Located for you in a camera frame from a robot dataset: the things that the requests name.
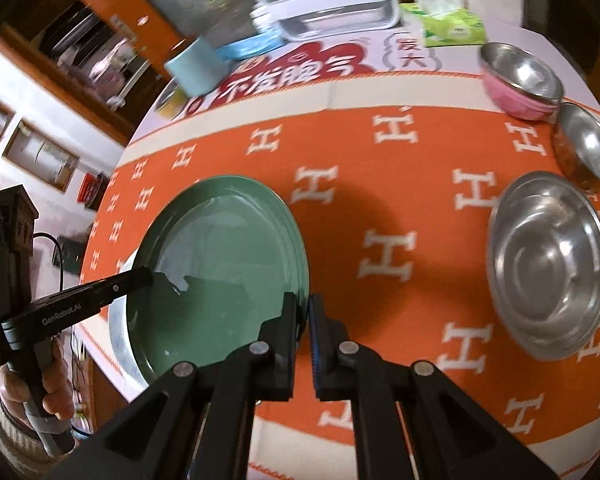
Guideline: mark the green tissue pack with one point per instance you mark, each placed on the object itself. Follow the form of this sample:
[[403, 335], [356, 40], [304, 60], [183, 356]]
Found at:
[[445, 22]]

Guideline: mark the person's left hand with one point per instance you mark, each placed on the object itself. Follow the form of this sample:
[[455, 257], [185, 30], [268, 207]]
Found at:
[[55, 375]]

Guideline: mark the white clear storage organiser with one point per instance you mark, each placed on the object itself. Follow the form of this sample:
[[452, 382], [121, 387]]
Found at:
[[325, 0]]

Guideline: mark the teal canister with brown lid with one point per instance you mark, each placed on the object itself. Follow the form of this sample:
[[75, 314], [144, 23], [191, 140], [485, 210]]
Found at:
[[195, 67]]

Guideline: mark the green plate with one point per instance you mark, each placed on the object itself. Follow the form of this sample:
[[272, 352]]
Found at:
[[220, 260]]

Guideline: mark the dark green bag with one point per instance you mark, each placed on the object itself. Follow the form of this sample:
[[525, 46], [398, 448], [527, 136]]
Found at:
[[72, 255]]

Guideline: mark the orange patterned tablecloth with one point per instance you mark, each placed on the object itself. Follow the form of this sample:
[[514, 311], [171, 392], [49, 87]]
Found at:
[[380, 210]]

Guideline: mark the dark basket with red lid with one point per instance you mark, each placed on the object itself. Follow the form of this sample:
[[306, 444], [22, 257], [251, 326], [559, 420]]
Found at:
[[90, 190]]

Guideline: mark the small steel bowl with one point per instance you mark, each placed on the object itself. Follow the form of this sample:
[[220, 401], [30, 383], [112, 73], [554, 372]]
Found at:
[[587, 145]]

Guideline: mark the large white plate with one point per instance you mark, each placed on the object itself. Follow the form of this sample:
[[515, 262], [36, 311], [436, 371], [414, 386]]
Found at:
[[112, 325]]

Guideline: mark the person's left forearm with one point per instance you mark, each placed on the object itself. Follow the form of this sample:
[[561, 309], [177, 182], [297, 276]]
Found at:
[[7, 440]]

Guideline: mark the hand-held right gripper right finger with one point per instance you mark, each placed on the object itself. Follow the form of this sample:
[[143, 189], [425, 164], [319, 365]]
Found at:
[[330, 355]]

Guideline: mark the large steel bowl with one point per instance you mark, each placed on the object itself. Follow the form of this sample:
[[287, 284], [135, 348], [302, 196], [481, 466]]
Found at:
[[545, 270]]

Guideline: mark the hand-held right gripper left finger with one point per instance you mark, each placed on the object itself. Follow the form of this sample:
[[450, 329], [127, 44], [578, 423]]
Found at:
[[280, 345]]

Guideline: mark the round yellow tin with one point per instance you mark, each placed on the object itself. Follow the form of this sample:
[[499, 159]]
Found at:
[[170, 102]]

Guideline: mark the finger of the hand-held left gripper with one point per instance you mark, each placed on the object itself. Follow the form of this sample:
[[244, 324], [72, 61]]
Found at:
[[130, 281]]

